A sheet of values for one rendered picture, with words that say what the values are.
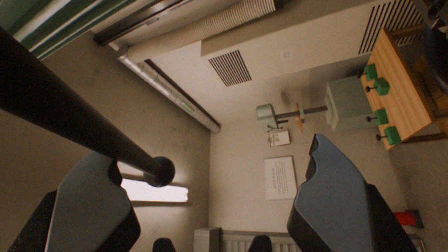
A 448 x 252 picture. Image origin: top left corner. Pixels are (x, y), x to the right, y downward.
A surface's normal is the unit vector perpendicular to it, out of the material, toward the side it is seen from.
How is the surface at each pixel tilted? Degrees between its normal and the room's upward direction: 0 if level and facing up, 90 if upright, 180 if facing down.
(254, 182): 90
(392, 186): 90
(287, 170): 90
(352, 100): 90
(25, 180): 180
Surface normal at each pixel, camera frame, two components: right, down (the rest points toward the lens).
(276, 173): -0.39, -0.37
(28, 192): 0.92, -0.16
